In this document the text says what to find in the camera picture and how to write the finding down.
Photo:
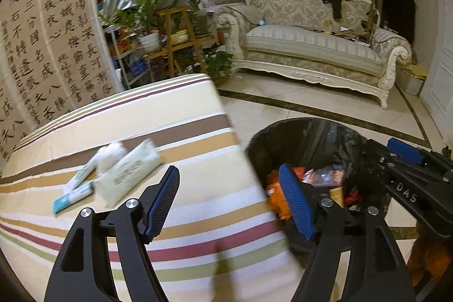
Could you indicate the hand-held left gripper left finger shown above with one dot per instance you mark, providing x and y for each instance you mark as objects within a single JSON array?
[{"x": 161, "y": 201}]

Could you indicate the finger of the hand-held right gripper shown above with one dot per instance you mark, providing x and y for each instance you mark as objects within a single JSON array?
[
  {"x": 405, "y": 150},
  {"x": 377, "y": 153}
]

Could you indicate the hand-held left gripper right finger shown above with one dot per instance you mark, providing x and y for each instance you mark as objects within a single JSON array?
[{"x": 295, "y": 206}]

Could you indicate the orange plastic wrapper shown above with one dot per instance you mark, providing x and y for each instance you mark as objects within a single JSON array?
[{"x": 276, "y": 192}]

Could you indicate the red wrapper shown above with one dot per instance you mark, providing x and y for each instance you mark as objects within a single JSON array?
[{"x": 351, "y": 197}]

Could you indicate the bin with black bag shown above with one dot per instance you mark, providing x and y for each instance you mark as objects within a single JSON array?
[{"x": 283, "y": 137}]

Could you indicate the clear plastic wrapper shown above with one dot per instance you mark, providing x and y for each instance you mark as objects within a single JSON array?
[{"x": 325, "y": 177}]

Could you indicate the tan packet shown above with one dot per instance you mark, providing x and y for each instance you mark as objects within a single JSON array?
[{"x": 337, "y": 196}]

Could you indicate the pale green tissue packet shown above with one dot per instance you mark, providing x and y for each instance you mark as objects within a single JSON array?
[{"x": 127, "y": 171}]

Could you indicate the crumpled white tissue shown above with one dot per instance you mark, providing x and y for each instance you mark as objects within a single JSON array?
[{"x": 109, "y": 154}]

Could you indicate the striped tablecloth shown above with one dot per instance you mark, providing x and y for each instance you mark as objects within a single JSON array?
[{"x": 177, "y": 132}]

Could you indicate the cardboard box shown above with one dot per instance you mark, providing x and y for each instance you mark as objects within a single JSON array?
[{"x": 410, "y": 79}]

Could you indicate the white door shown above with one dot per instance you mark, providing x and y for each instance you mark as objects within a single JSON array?
[{"x": 437, "y": 75}]

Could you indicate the teal and white tube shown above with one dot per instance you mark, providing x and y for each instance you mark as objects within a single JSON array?
[{"x": 70, "y": 200}]

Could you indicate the pile of papers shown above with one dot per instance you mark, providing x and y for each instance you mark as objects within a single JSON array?
[{"x": 348, "y": 35}]

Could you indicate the cream ornate sofa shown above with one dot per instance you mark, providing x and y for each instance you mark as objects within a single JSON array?
[{"x": 300, "y": 47}]

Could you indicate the blue storage box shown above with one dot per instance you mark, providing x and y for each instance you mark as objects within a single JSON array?
[{"x": 138, "y": 67}]

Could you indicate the white metal shelf rack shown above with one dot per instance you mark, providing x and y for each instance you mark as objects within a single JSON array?
[{"x": 118, "y": 61}]

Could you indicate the small green floor plant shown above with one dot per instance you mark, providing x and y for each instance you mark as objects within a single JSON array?
[{"x": 219, "y": 65}]

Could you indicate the white plant pot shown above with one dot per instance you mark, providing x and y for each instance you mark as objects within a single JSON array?
[{"x": 149, "y": 42}]

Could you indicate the wooden plant stand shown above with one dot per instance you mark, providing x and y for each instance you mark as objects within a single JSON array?
[{"x": 173, "y": 19}]

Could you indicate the green plant in white pot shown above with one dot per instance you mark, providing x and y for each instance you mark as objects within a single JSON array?
[{"x": 148, "y": 4}]

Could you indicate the calligraphy wall poster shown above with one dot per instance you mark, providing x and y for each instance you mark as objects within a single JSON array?
[{"x": 53, "y": 40}]

